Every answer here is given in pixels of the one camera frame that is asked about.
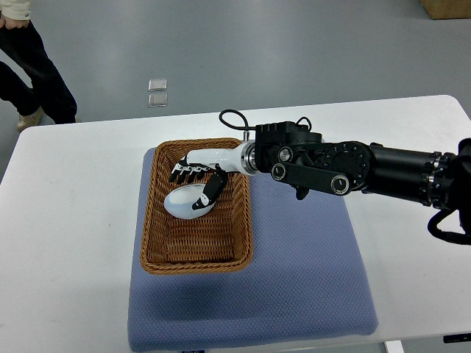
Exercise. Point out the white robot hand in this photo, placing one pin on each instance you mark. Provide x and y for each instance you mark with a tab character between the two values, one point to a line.
228	160

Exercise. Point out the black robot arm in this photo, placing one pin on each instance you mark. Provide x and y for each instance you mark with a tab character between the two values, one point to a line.
292	154

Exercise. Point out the brown wicker basket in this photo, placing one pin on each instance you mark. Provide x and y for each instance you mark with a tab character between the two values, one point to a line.
220	241

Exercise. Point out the upper metal floor plate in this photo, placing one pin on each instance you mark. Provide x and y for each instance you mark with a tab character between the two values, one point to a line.
157	85

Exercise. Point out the blue quilted mat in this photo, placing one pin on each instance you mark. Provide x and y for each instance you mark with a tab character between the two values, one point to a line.
306	281

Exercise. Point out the person in grey top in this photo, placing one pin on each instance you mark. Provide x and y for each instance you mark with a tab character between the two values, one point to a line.
48	95

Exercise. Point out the brown cardboard box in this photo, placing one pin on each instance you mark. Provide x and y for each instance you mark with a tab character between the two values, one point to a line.
447	9

